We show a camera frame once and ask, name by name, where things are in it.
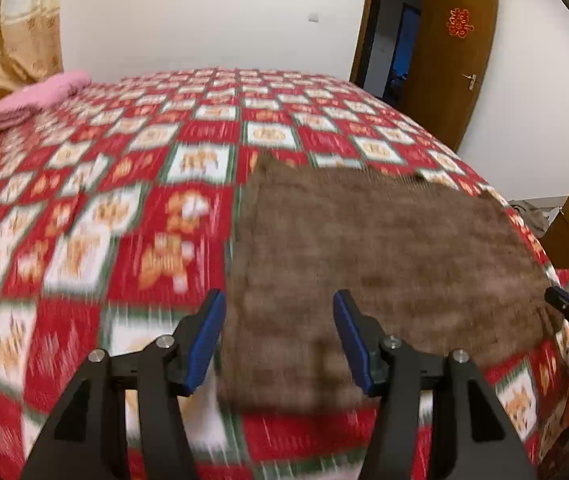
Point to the red double happiness sticker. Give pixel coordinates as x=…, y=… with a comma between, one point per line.
x=458, y=24

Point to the grey cloth on floor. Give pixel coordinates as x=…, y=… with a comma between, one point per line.
x=532, y=216

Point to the pink folded blanket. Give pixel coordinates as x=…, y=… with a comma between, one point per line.
x=19, y=106

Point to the metal door handle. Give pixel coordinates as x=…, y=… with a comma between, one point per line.
x=471, y=80

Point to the brown knitted sweater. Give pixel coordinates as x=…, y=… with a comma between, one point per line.
x=379, y=279

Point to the red patchwork bear bedspread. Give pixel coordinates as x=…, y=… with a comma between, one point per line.
x=119, y=208

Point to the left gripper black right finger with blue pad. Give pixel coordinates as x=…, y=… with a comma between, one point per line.
x=472, y=435

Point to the dark wooden door frame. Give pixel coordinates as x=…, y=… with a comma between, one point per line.
x=377, y=42

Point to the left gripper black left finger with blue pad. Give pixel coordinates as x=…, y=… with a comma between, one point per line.
x=84, y=436

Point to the brown wooden door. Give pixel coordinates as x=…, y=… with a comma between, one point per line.
x=435, y=94

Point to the beige patterned curtain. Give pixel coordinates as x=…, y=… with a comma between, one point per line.
x=30, y=39

